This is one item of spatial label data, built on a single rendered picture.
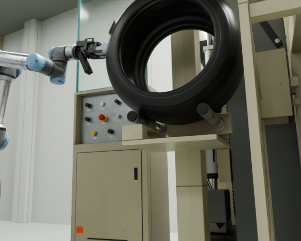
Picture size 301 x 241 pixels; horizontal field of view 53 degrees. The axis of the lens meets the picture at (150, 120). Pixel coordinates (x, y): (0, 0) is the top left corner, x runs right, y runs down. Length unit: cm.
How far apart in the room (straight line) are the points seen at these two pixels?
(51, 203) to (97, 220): 332
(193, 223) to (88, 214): 82
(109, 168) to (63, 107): 342
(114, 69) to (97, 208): 103
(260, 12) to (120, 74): 74
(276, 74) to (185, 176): 61
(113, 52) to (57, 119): 411
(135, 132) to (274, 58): 69
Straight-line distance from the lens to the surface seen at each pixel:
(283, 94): 140
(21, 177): 566
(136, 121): 120
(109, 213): 199
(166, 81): 421
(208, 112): 111
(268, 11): 65
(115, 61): 129
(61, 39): 579
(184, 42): 162
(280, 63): 144
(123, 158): 194
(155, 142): 114
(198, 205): 147
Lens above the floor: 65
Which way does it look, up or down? 11 degrees up
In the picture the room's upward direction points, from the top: 1 degrees counter-clockwise
